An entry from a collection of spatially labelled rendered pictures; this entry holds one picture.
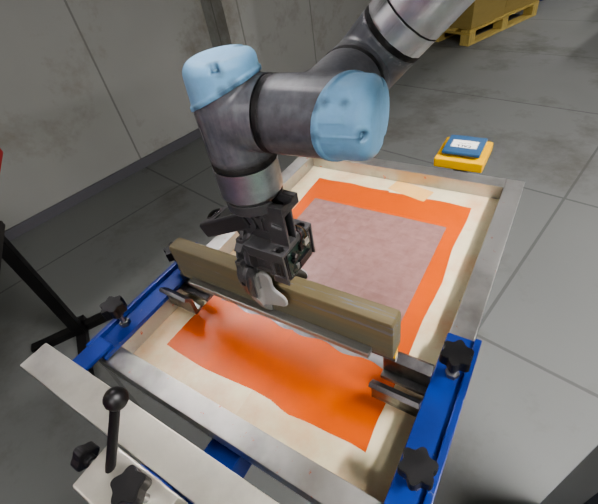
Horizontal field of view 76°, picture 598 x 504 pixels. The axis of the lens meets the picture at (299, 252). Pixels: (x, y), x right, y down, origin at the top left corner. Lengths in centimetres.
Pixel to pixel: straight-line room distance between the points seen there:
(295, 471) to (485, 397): 128
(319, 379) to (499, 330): 139
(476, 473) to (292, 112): 147
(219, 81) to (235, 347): 49
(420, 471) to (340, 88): 40
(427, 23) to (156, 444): 58
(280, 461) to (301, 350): 20
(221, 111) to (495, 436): 154
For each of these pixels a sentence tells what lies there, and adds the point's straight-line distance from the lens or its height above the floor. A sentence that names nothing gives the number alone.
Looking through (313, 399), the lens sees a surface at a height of 96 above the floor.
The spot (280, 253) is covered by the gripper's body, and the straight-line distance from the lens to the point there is 46.
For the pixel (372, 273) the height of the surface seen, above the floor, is 96.
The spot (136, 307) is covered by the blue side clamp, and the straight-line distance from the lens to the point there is 82.
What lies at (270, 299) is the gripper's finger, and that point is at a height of 112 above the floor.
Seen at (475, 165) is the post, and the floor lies 95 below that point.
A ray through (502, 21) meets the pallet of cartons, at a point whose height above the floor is 11.
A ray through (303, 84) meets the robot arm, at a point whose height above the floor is 142.
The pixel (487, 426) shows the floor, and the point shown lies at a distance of 172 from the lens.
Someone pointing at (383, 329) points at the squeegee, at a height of 113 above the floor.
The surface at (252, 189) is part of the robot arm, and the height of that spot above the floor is 132.
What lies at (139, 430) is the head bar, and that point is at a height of 104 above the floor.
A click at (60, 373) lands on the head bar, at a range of 75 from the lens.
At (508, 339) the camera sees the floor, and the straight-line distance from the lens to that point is 195.
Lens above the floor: 154
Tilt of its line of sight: 42 degrees down
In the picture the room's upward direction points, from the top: 11 degrees counter-clockwise
